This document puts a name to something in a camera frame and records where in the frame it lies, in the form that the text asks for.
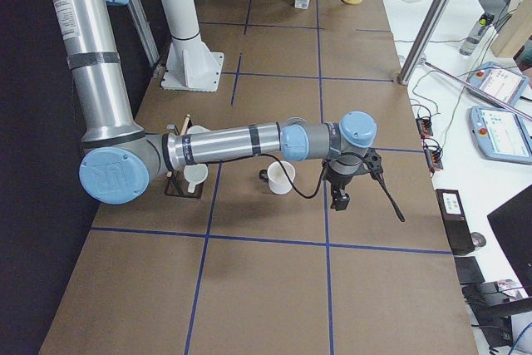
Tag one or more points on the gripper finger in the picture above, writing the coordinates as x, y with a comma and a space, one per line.
340, 200

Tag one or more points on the white smiley face mug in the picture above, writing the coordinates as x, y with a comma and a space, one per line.
279, 176

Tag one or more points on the black wire mug rack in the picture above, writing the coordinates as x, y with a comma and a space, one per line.
176, 184

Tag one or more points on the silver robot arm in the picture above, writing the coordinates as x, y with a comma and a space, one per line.
121, 159

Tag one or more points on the aluminium frame post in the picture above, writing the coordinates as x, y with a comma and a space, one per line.
428, 26

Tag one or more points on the red circuit board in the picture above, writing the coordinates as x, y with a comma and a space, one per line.
433, 153
424, 126

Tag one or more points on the blue teach pendant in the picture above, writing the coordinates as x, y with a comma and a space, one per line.
502, 83
500, 135

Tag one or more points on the lower blue teach pendant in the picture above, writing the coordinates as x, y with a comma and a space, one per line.
500, 135

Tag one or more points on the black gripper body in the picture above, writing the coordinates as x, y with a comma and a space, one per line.
338, 181

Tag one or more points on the white pedestal post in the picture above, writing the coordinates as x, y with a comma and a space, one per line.
190, 65

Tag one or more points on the upper blue teach pendant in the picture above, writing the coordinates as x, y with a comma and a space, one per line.
502, 83

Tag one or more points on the black power box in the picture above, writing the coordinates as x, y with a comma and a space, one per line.
454, 221

